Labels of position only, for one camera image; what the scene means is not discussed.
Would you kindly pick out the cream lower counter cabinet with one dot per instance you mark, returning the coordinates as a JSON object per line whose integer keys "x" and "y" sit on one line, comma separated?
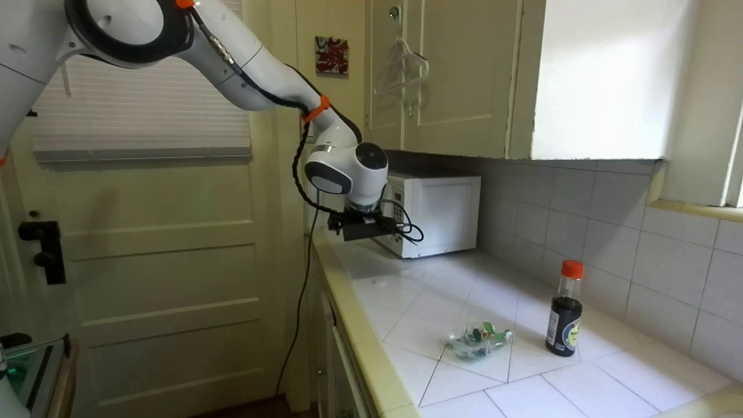
{"x": 333, "y": 363}

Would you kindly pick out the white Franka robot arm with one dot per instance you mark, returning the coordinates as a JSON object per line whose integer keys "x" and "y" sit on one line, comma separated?
{"x": 233, "y": 61}

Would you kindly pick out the black door latch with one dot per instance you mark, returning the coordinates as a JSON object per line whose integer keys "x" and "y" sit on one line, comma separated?
{"x": 46, "y": 246}

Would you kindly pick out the cream upper wall cabinet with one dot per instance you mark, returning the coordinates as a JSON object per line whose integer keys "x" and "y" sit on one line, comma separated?
{"x": 464, "y": 77}

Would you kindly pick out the crumpled clear plastic wrapper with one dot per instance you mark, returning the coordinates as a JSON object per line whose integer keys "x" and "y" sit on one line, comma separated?
{"x": 477, "y": 341}

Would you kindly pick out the round cabinet knob holding hanger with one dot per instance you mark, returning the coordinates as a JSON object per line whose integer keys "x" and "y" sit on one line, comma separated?
{"x": 395, "y": 12}

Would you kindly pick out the soy sauce bottle orange cap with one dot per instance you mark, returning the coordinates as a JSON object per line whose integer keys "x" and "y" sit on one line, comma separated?
{"x": 565, "y": 317}

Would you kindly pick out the cream panelled door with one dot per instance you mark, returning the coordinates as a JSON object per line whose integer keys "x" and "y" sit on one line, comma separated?
{"x": 171, "y": 285}

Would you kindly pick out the green tinted tray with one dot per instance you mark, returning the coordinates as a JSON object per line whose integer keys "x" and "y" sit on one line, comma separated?
{"x": 36, "y": 373}

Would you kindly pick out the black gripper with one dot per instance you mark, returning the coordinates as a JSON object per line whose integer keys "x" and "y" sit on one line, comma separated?
{"x": 363, "y": 224}

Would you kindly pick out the small red wall picture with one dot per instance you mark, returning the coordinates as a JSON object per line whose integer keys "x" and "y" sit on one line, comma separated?
{"x": 333, "y": 56}

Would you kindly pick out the white microwave oven body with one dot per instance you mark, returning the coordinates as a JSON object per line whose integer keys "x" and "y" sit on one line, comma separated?
{"x": 442, "y": 216}

